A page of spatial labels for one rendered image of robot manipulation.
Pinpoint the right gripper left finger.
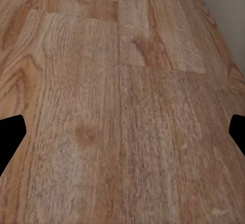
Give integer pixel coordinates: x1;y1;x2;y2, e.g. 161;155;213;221
0;115;27;176

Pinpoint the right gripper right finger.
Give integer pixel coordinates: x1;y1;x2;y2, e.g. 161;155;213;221
229;115;245;155

